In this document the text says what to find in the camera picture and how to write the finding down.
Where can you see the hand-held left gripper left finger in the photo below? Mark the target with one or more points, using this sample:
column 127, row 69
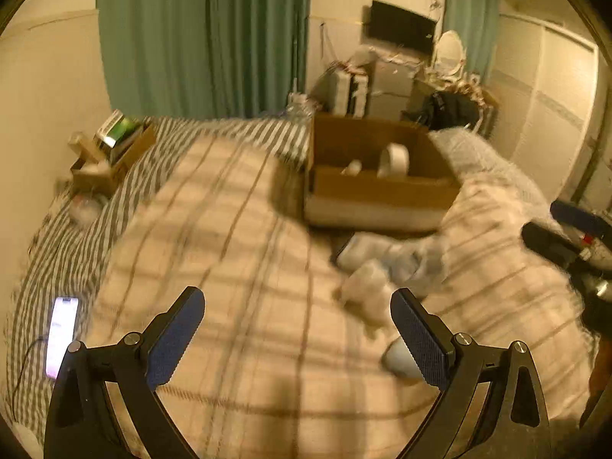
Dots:
column 172, row 339

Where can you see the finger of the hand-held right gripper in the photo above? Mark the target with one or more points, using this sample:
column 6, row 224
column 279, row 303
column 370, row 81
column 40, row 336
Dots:
column 573, row 215
column 545, row 244

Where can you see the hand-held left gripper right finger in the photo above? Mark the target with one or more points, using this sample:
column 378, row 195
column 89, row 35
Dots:
column 420, row 339

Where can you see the pale blue cup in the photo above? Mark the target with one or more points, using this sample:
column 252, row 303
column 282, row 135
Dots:
column 399, row 361

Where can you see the white soft object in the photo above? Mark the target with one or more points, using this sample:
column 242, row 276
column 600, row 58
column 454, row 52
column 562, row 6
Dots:
column 368, row 291

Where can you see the large cardboard box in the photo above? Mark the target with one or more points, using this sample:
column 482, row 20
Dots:
column 382, row 198

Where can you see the pile of white socks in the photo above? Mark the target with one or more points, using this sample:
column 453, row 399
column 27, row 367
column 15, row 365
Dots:
column 382, row 253

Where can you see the pale blue fluffy blanket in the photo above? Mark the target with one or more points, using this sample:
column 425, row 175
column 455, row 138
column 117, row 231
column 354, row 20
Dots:
column 483, row 162

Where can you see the smartphone with lit screen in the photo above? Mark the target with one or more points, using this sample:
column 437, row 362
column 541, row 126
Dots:
column 62, row 334

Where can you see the beige plaid blanket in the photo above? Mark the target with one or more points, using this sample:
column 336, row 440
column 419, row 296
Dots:
column 263, row 272

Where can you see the white sliding closet door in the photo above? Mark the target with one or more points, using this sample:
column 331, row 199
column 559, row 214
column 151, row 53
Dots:
column 545, row 105

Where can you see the grey striped bed sheet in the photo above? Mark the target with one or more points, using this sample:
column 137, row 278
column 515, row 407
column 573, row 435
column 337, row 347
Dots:
column 71, row 248

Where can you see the white crumpled plastic wrapper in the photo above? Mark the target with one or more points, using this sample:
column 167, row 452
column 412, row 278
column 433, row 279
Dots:
column 86, row 208

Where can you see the black bag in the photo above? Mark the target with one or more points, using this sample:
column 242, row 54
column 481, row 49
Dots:
column 444, row 107

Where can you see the white rolled sock in box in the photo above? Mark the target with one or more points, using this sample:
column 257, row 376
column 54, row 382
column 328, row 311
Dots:
column 393, row 161

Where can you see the small white round object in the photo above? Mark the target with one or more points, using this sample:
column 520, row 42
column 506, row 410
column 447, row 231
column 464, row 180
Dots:
column 351, row 167

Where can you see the small cardboard box with books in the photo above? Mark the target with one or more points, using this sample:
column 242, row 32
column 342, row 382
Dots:
column 110, row 162

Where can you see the white oval mirror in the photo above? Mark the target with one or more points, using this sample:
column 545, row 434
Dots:
column 449, row 55

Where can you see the green book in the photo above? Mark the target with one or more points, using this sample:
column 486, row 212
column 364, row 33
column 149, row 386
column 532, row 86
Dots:
column 119, row 129

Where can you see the narrow green curtain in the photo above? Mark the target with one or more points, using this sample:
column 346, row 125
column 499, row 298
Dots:
column 471, row 24

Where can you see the grey drawer cabinet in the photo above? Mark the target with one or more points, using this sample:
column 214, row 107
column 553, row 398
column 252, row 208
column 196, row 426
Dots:
column 392, row 86

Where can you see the white box appliance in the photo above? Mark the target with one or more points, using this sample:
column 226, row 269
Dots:
column 346, row 93

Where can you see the clear plastic bottle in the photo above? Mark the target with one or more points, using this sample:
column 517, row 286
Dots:
column 301, row 105

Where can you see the wide green curtain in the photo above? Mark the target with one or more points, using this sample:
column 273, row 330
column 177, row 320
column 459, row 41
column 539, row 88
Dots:
column 201, row 38

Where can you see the black wall television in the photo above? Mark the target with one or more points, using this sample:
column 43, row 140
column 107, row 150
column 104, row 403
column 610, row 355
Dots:
column 400, row 26

